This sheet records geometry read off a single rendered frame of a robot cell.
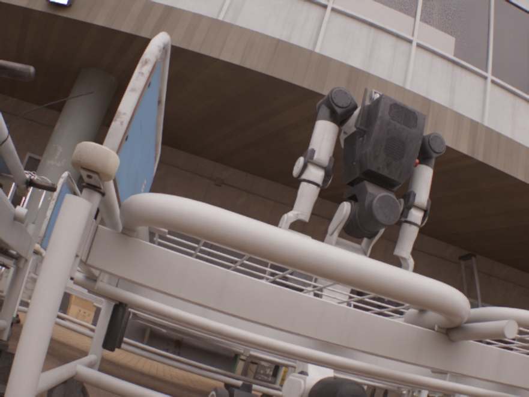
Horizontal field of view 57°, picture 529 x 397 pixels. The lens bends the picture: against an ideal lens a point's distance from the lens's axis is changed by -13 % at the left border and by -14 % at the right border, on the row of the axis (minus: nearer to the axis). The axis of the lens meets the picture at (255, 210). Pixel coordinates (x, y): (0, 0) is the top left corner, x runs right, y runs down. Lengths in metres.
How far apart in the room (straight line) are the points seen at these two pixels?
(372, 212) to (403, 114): 0.41
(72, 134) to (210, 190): 2.98
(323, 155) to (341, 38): 5.15
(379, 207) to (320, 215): 7.42
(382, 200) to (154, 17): 4.85
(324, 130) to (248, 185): 7.16
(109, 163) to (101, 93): 6.64
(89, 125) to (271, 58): 2.53
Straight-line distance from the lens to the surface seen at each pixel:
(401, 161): 1.99
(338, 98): 2.03
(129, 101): 0.77
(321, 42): 6.92
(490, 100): 7.78
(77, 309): 6.43
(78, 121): 7.11
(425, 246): 9.95
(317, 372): 1.91
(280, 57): 6.21
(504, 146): 7.08
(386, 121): 1.98
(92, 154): 0.66
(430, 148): 2.17
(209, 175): 9.11
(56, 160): 6.96
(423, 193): 2.15
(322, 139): 2.00
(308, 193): 1.95
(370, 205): 1.85
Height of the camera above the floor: 0.33
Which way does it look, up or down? 15 degrees up
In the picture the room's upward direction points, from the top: 17 degrees clockwise
